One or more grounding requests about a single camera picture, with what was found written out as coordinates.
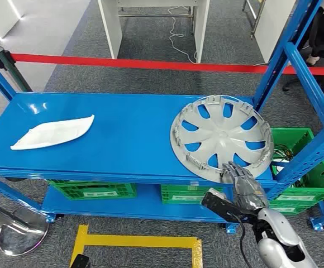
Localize white curved plastic part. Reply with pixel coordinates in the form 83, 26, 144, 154
10, 114, 95, 151

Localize person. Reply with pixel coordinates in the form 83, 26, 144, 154
306, 0, 324, 66

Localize grey plastic wheel hubcap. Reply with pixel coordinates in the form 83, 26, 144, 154
170, 95, 275, 184

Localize black cable bundle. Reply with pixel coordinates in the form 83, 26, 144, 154
273, 143, 295, 164

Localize long red barrier belt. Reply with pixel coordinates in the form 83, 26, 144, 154
9, 52, 324, 77

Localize white cabinet panel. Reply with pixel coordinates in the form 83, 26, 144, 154
254, 0, 297, 64

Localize green plastic crate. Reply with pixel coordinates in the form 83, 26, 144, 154
46, 179, 137, 201
160, 184, 224, 205

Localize black office chair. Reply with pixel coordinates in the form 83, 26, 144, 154
282, 51, 324, 98

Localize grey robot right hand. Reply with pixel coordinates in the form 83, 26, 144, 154
220, 161, 269, 213

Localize chrome stanchion with round base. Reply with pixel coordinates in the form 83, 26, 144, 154
0, 196, 50, 257

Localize large open green crate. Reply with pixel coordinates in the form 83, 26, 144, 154
268, 127, 324, 217

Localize blue metal shelf rack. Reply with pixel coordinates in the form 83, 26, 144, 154
0, 0, 324, 235

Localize metal frame legs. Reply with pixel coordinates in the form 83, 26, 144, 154
242, 0, 266, 39

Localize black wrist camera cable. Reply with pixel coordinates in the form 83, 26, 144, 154
229, 212, 251, 268

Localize dark stanchion post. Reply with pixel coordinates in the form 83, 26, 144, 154
0, 46, 33, 93

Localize white desk with metal bar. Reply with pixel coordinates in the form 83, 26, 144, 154
97, 0, 211, 64

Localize white floor cable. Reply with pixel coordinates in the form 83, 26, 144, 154
168, 5, 197, 64

